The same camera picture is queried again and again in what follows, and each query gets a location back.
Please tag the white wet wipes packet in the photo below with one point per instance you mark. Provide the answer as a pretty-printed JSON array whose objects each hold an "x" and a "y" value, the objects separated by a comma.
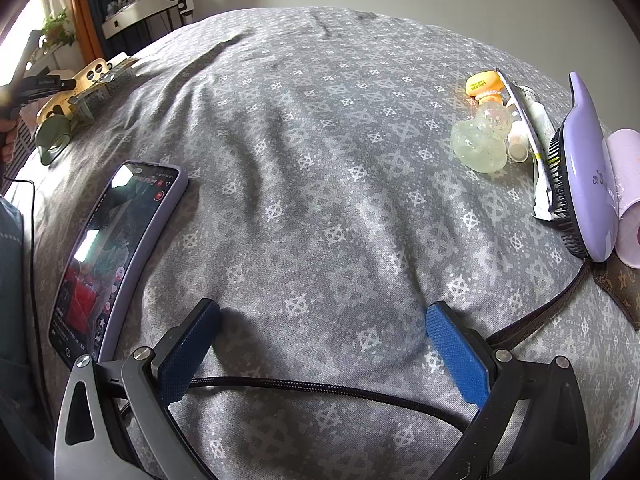
[{"x": 542, "y": 185}]

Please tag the orange wooden frame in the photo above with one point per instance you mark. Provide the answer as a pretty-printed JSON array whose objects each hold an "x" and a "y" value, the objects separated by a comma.
[{"x": 85, "y": 10}]

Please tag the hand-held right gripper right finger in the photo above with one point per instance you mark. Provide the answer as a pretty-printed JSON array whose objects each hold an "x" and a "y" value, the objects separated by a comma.
[{"x": 457, "y": 355}]

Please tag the green potted plant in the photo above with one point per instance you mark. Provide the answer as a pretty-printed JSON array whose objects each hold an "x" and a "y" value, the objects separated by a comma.
[{"x": 56, "y": 27}]

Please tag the grey patterned bed sheet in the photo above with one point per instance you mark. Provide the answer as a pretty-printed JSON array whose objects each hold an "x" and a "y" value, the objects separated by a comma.
[{"x": 325, "y": 185}]

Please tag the dark slatted crate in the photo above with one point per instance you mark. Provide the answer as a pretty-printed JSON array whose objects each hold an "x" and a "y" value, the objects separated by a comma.
[{"x": 25, "y": 140}]

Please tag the brown patterned pouch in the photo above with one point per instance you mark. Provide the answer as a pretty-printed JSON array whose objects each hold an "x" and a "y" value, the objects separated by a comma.
[{"x": 620, "y": 285}]

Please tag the dark green clothing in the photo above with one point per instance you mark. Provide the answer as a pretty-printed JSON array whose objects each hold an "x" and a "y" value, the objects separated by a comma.
[{"x": 10, "y": 310}]

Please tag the beige phone case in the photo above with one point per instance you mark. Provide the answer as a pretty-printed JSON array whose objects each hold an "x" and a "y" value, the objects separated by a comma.
[{"x": 90, "y": 72}]

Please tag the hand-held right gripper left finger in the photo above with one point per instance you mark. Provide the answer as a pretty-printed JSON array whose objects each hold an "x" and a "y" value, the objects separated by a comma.
[{"x": 192, "y": 345}]

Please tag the yellow duck toy with beads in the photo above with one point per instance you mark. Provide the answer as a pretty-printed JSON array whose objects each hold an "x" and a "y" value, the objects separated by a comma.
[{"x": 482, "y": 82}]

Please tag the purple hairbrush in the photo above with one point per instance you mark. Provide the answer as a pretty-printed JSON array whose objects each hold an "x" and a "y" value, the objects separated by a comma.
[{"x": 592, "y": 160}]

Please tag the person's left hand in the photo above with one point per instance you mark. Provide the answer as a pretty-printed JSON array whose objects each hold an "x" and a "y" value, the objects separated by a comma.
[{"x": 7, "y": 140}]

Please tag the clear glitter duck toy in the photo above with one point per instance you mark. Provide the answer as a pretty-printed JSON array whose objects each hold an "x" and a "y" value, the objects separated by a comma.
[{"x": 480, "y": 145}]

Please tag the lilac plastic cup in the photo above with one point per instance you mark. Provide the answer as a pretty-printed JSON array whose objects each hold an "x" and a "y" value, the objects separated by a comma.
[{"x": 627, "y": 200}]

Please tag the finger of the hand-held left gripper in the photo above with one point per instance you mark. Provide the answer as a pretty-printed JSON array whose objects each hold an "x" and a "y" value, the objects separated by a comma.
[
  {"x": 52, "y": 85},
  {"x": 22, "y": 55}
]

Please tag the green silicone cup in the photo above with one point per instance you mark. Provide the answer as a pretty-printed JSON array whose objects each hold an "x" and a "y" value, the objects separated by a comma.
[{"x": 52, "y": 135}]

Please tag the small clear spray bottle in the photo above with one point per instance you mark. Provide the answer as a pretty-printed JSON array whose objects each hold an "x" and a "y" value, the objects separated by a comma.
[{"x": 517, "y": 151}]

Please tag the orange print foil sachets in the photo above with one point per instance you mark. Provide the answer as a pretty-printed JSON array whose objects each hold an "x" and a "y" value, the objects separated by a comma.
[{"x": 107, "y": 80}]

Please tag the white wall shelf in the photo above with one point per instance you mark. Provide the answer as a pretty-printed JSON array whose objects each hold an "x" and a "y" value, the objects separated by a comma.
[{"x": 135, "y": 12}]

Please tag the smartphone in lilac case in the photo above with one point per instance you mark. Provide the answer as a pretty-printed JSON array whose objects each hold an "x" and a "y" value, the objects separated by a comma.
[{"x": 115, "y": 255}]

